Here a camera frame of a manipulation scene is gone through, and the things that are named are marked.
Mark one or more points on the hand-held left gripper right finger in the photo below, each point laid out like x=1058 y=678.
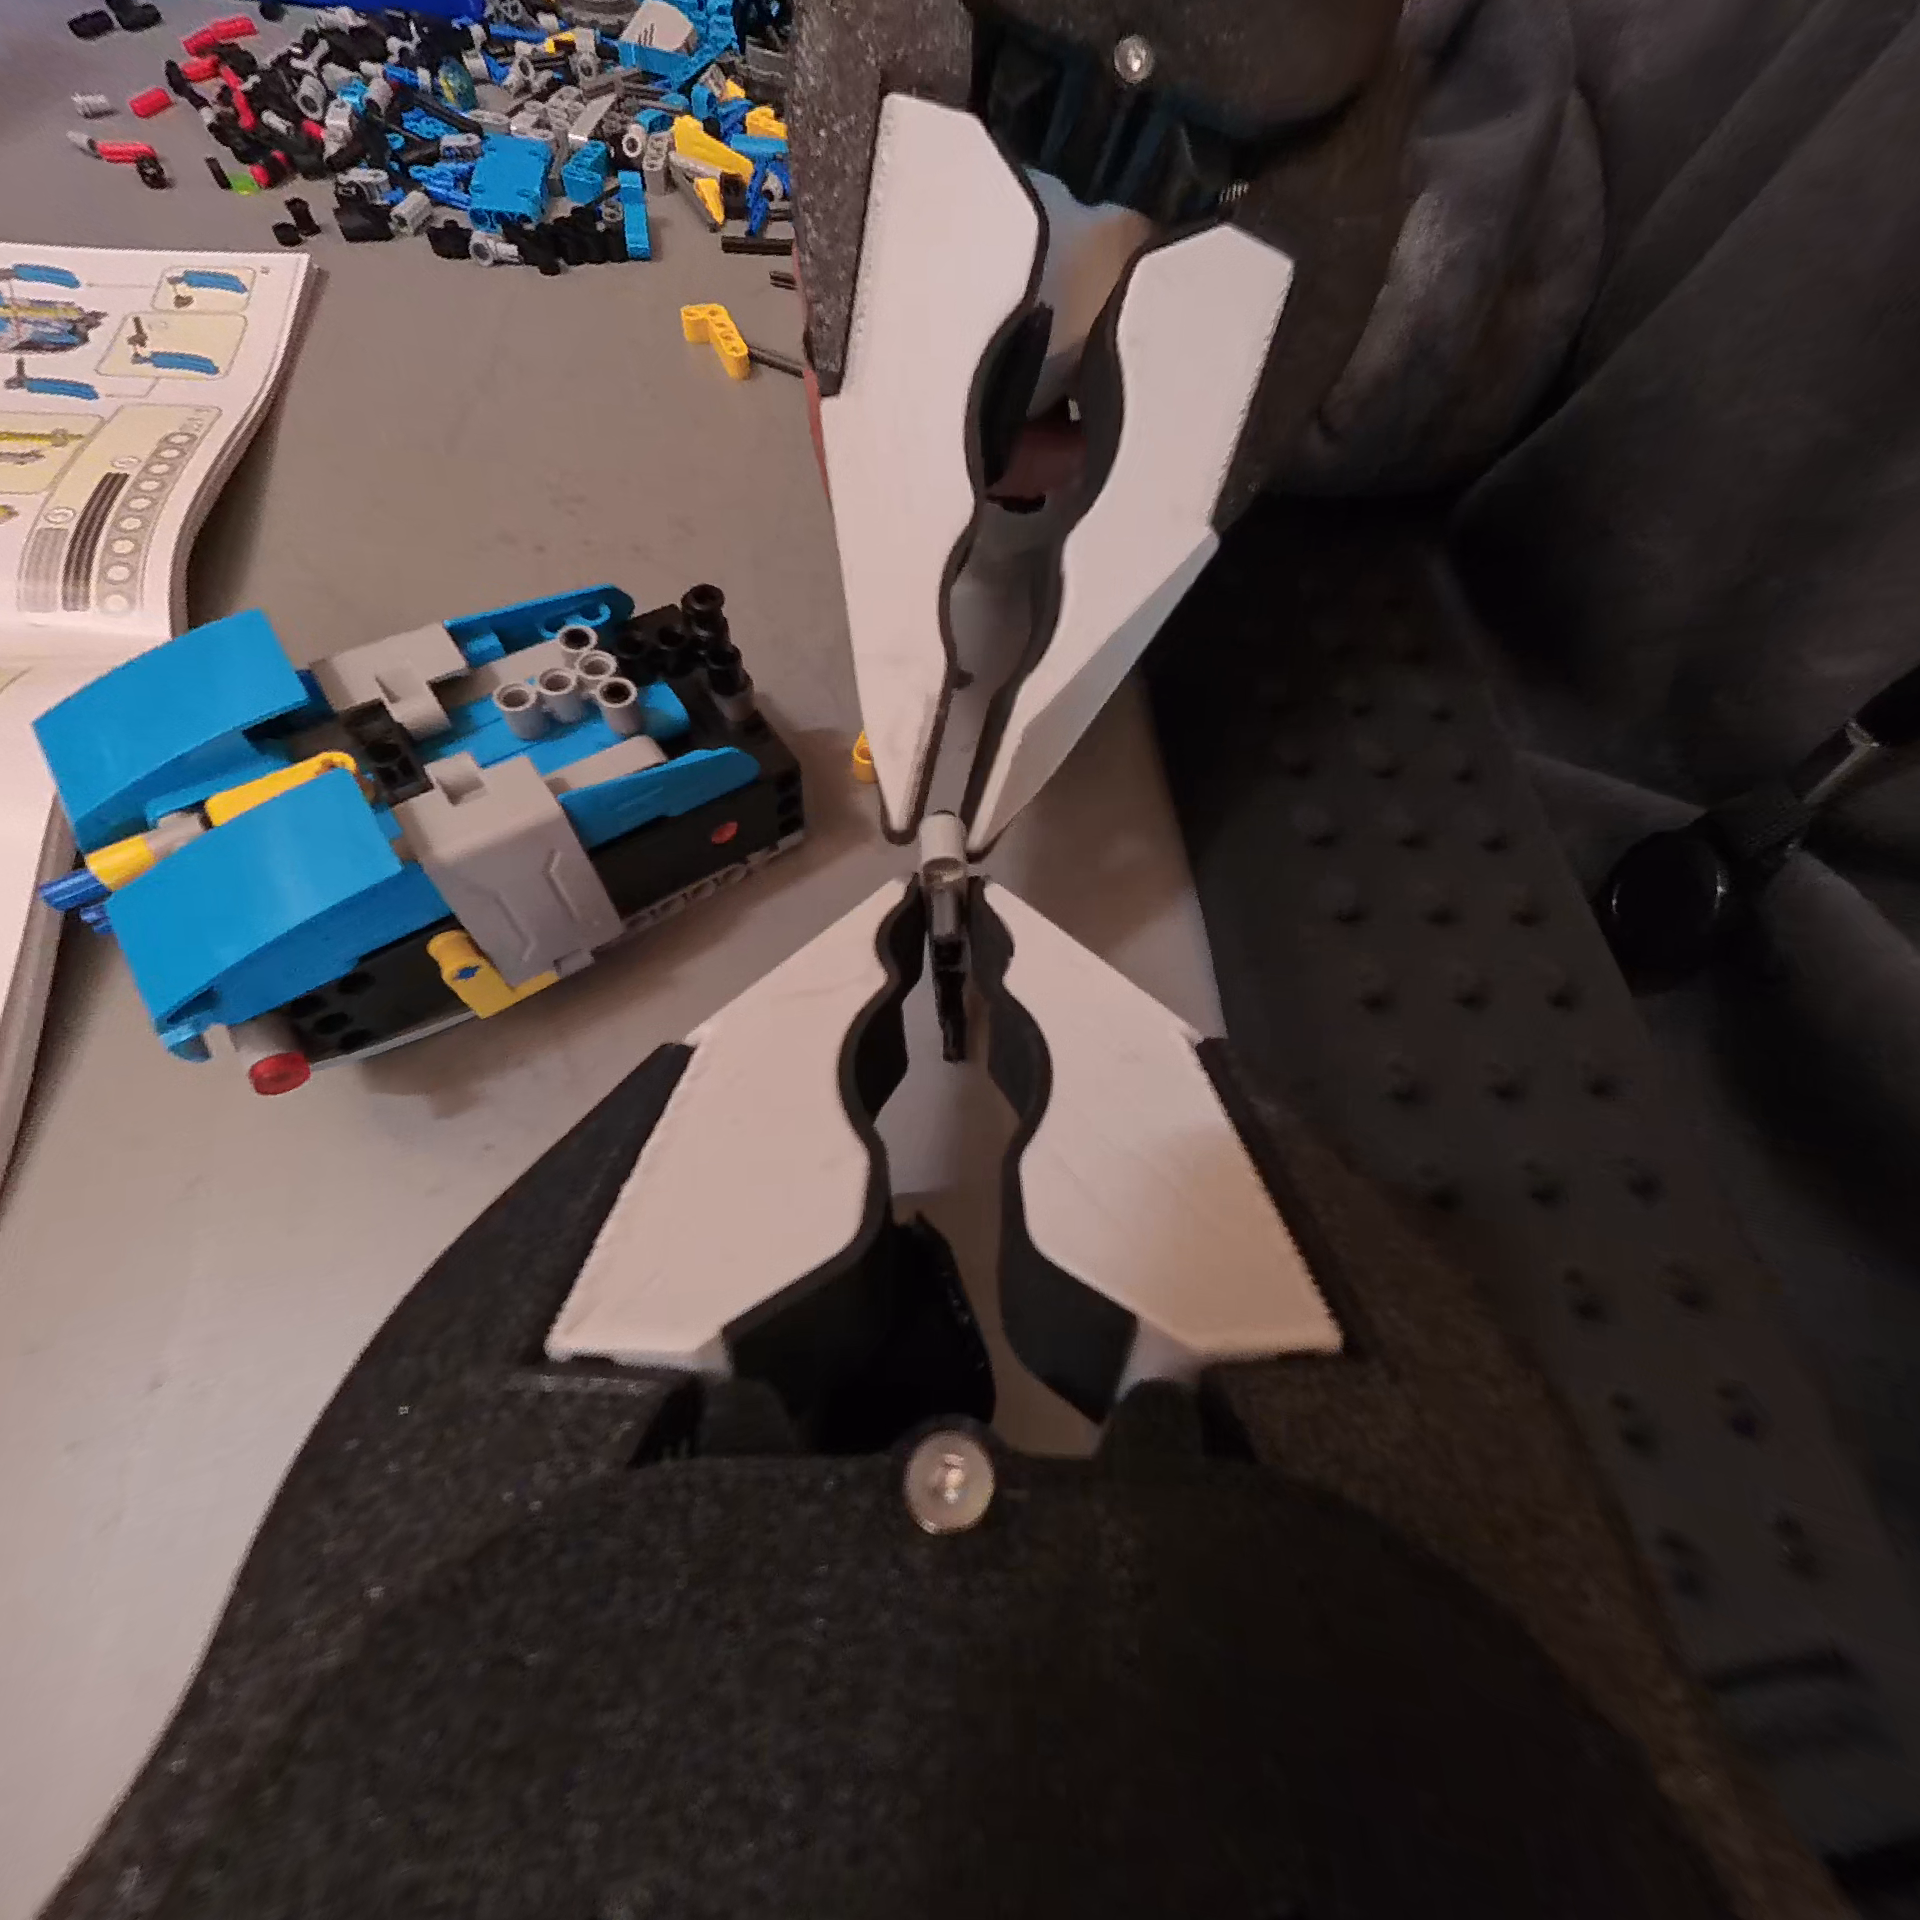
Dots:
x=1154 y=1185

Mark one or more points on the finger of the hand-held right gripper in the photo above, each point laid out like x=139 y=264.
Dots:
x=1154 y=451
x=916 y=451

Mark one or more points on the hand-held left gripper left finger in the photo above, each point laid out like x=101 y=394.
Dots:
x=718 y=1185

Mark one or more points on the grey perforated brick beam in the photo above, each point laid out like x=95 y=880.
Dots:
x=943 y=856

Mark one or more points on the pile of brick pieces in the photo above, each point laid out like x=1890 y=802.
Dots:
x=495 y=135

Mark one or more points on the blue brick vehicle model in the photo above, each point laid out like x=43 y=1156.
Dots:
x=268 y=871

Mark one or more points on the grey desk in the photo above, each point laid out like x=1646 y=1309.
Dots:
x=301 y=1274

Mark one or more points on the person's right hand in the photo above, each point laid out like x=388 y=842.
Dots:
x=1043 y=451

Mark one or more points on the black axle rod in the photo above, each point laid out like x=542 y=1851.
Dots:
x=770 y=356

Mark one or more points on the yellow angled brick piece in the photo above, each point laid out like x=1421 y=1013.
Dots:
x=715 y=335

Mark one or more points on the black dimpled edge pad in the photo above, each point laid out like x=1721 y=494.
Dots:
x=1424 y=973

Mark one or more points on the building instruction booklet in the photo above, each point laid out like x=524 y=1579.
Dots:
x=133 y=451

